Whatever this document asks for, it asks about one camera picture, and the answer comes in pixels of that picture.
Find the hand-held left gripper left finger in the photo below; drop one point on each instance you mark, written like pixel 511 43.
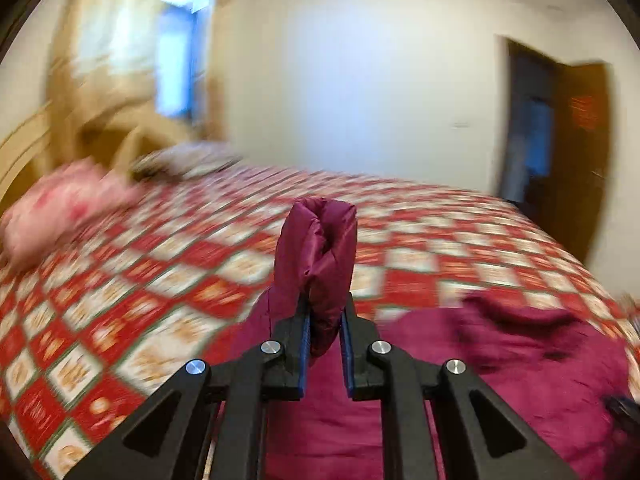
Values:
pixel 302 355

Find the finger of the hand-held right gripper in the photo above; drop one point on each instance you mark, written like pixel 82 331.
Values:
pixel 622 415

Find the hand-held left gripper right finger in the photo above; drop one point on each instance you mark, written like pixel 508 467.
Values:
pixel 347 355

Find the magenta down jacket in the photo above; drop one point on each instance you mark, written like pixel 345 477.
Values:
pixel 500 360

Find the red checkered bedspread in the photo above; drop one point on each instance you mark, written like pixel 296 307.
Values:
pixel 150 285

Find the striped pillow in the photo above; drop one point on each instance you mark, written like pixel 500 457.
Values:
pixel 190 160

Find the brown wooden door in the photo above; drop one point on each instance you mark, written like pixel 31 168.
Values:
pixel 580 170

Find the pink pillow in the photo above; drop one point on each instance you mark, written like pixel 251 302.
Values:
pixel 60 205

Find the red paper door decoration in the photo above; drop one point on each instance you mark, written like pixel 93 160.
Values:
pixel 585 112

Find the window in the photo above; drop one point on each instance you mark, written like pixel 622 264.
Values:
pixel 177 60

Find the cream headboard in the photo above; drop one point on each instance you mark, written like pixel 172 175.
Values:
pixel 22 150

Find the beige curtain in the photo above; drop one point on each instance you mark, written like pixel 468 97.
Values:
pixel 110 60

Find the white wall switch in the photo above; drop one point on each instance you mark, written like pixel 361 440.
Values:
pixel 461 124

